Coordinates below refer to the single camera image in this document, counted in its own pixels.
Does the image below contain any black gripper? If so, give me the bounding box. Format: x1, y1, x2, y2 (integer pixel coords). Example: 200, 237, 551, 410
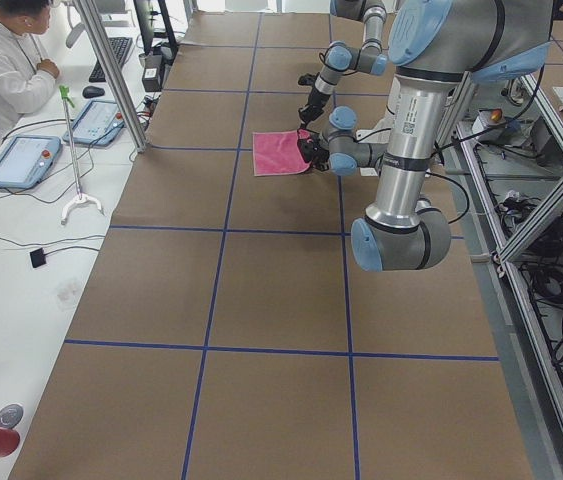
297, 135, 330, 171
298, 87, 331, 129

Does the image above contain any pink square towel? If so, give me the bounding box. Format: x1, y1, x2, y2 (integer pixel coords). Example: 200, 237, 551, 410
252, 130, 310, 177

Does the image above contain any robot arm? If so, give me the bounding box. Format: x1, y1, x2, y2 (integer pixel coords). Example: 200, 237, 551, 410
299, 1, 553, 272
298, 0, 388, 128

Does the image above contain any black power adapter box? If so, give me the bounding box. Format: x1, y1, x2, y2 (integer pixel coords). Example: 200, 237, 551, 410
142, 54, 164, 93

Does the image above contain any emergency stop box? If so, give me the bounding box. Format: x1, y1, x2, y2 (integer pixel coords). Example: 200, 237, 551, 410
472, 108, 521, 142

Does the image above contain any black keyboard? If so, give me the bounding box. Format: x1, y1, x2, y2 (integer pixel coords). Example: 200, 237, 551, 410
88, 36, 134, 84

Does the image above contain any far teach pendant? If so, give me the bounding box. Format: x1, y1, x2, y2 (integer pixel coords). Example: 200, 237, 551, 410
71, 99, 125, 147

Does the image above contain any teach pendant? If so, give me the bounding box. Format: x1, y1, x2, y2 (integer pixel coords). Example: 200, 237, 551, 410
0, 135, 62, 189
71, 99, 125, 147

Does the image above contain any black computer mouse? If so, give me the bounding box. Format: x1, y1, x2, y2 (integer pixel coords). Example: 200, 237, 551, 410
82, 85, 105, 99

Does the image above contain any white reacher grabber stick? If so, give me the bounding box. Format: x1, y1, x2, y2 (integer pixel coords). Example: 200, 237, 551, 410
59, 85, 104, 226

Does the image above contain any near teach pendant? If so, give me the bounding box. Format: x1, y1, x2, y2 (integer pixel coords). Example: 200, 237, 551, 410
0, 135, 62, 189

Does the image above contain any small black square device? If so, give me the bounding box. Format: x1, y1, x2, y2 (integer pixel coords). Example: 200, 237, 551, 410
29, 247, 47, 269

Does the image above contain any person in white hoodie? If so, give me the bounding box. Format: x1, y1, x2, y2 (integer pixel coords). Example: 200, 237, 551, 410
0, 0, 60, 139

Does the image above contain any grey round disc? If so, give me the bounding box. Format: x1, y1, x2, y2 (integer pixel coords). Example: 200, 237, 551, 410
0, 403, 24, 429

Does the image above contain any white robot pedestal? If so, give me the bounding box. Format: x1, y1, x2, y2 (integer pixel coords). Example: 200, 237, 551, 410
358, 75, 445, 172

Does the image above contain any aluminium frame post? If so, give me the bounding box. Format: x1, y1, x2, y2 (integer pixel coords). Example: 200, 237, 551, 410
73, 0, 147, 153

